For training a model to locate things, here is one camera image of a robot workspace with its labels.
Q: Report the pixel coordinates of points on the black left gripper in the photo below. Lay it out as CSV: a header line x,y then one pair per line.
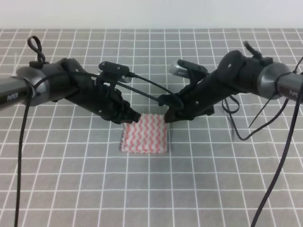
x,y
102,101

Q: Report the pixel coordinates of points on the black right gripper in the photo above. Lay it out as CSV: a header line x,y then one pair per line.
x,y
193,101

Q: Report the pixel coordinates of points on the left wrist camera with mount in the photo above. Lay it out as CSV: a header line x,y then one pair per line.
x,y
112,73

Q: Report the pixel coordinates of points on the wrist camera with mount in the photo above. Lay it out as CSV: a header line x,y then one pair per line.
x,y
194,72
112,73

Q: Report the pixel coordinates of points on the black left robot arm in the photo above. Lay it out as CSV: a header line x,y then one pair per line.
x,y
41,82

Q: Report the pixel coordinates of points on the grey grid tablecloth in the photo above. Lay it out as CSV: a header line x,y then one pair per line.
x,y
73,171

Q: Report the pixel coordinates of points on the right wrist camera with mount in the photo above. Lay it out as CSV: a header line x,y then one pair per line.
x,y
194,72

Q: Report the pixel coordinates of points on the pink white wavy striped towel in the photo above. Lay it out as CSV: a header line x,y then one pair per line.
x,y
147,136

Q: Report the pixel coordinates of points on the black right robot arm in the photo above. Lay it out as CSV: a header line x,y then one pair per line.
x,y
235,74

